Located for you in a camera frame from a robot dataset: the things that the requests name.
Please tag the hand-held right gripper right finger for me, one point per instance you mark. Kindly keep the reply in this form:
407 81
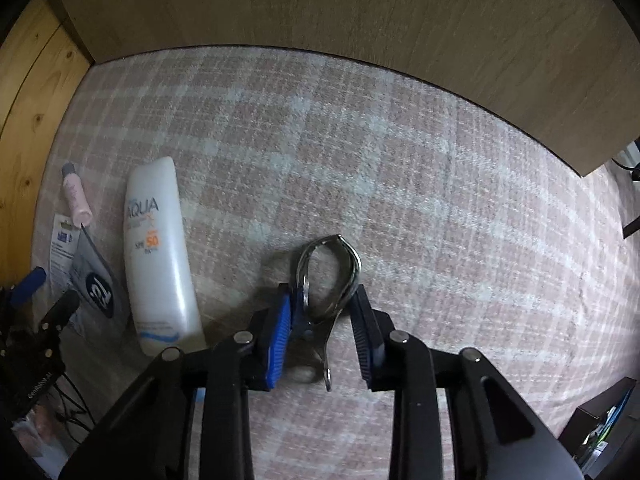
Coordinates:
361 340

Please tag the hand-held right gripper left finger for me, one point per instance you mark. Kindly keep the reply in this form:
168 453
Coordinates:
280 340

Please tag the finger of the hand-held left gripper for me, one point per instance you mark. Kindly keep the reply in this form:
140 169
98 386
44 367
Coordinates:
30 285
62 310

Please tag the grey sachet with round logo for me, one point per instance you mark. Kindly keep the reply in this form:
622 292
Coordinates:
97 290

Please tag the metal spring clip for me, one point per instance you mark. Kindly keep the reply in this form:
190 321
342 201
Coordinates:
350 260

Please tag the printed paper leaflet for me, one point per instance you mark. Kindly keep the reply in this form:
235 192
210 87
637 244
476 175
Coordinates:
62 250

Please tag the person's bare foot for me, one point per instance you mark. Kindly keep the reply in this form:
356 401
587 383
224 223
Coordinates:
40 435

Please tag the pink tube with grey cap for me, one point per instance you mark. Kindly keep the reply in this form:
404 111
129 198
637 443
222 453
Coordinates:
77 200

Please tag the white plastic bottle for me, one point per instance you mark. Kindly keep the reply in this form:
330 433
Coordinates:
157 260

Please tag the orange pine wood board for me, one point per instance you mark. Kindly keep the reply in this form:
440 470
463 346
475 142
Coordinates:
30 85

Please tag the black storage box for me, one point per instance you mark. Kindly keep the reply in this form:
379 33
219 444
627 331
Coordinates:
600 425

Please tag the light wooden cabinet panel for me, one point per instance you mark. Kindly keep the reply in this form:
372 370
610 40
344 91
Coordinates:
350 20

